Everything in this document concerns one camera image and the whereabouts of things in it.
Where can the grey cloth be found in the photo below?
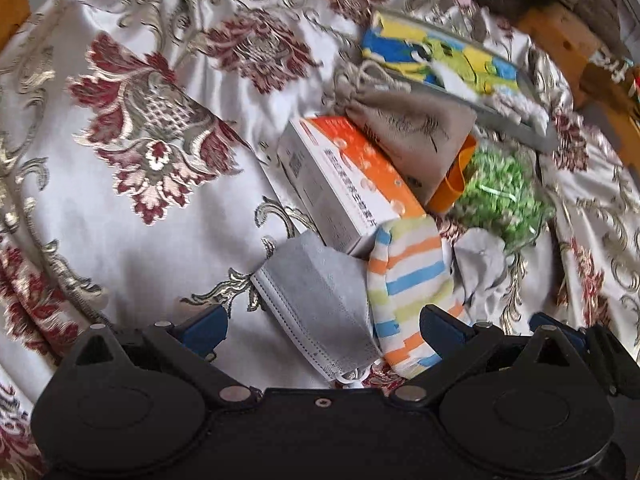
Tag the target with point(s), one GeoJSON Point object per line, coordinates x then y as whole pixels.
{"type": "Point", "coordinates": [480, 265]}

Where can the floral satin blanket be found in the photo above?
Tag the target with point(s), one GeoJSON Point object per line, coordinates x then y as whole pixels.
{"type": "Point", "coordinates": [100, 210]}

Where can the orange and white box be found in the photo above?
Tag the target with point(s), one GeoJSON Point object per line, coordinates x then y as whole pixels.
{"type": "Point", "coordinates": [340, 185]}

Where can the grey metal tray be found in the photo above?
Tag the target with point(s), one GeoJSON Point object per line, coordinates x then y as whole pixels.
{"type": "Point", "coordinates": [525, 132]}

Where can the wooden bed frame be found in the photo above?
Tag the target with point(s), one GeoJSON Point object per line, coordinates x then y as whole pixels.
{"type": "Point", "coordinates": [20, 10]}

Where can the wooden side furniture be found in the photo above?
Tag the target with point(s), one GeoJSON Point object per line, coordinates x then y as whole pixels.
{"type": "Point", "coordinates": [560, 40]}

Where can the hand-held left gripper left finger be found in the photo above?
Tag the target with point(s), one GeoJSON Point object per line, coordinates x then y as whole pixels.
{"type": "Point", "coordinates": [205, 332]}

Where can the orange band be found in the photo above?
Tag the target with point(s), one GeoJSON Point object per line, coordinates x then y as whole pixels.
{"type": "Point", "coordinates": [445, 190]}

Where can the white sock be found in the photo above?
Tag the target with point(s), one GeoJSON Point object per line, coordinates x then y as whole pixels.
{"type": "Point", "coordinates": [520, 105]}

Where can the striped sock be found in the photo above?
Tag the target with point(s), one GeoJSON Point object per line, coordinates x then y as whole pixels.
{"type": "Point", "coordinates": [405, 280]}

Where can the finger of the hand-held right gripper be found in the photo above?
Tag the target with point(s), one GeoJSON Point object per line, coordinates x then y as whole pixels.
{"type": "Point", "coordinates": [557, 327]}

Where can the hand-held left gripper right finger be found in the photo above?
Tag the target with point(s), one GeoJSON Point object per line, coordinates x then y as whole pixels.
{"type": "Point", "coordinates": [445, 330]}

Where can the grey face mask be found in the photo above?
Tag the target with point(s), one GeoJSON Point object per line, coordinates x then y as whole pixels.
{"type": "Point", "coordinates": [320, 300]}

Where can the colourful cartoon towel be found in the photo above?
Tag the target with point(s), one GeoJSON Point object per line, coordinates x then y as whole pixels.
{"type": "Point", "coordinates": [400, 45]}

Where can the bag of green paper stars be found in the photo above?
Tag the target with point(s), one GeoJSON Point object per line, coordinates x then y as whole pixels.
{"type": "Point", "coordinates": [500, 195]}

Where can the colourful patchwork cloth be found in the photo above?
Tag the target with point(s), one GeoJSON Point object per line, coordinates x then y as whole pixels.
{"type": "Point", "coordinates": [612, 72]}

